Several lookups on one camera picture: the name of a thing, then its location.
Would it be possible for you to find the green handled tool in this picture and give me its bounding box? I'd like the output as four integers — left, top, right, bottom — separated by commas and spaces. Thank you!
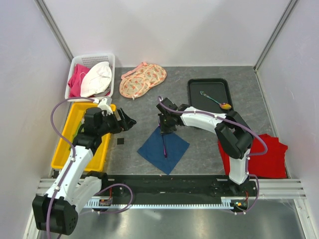
72, 118, 84, 140

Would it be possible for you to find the purple metal fork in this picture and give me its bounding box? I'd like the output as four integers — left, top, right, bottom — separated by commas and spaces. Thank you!
161, 134, 167, 158

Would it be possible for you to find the white toothed cable duct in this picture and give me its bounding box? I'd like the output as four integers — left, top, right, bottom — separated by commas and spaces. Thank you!
84, 197, 247, 210

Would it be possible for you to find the black plastic tray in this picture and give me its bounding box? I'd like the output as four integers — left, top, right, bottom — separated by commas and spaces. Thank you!
187, 78, 236, 129

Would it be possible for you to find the iridescent gold spoon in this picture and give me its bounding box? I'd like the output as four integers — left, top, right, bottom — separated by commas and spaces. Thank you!
200, 91, 232, 110

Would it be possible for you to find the red folded cloth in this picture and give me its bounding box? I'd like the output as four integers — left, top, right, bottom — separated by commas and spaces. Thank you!
218, 134, 288, 179

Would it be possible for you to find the blue paper napkin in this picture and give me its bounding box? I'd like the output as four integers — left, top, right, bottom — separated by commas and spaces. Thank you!
137, 126, 189, 175

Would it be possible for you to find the white cloth cap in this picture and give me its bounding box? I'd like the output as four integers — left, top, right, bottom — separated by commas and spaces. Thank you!
80, 61, 113, 97

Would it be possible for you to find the white perforated basket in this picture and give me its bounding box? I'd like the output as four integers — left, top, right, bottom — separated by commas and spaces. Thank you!
65, 53, 115, 101

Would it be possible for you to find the small black square marker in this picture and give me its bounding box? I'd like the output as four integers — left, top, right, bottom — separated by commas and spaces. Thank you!
117, 137, 125, 145

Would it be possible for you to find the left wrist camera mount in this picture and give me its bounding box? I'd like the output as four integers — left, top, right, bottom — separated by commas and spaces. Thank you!
98, 97, 114, 117

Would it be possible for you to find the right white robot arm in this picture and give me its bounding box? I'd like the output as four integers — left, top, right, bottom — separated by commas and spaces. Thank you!
157, 98, 253, 196

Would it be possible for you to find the patterned peach oven mitt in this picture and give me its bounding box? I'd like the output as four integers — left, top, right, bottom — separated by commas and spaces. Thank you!
119, 62, 167, 100

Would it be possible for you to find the yellow plastic bin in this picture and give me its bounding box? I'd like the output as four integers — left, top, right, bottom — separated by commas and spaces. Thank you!
50, 103, 117, 172

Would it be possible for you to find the pink cloth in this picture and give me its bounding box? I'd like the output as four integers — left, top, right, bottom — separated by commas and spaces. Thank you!
68, 64, 90, 98

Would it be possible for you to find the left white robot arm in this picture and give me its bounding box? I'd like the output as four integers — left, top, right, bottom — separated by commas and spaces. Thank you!
32, 107, 137, 238

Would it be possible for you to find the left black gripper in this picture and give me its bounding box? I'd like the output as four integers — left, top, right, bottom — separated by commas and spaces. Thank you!
97, 108, 136, 136

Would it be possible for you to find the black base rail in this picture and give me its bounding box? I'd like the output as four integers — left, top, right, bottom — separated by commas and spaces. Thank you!
101, 174, 258, 197

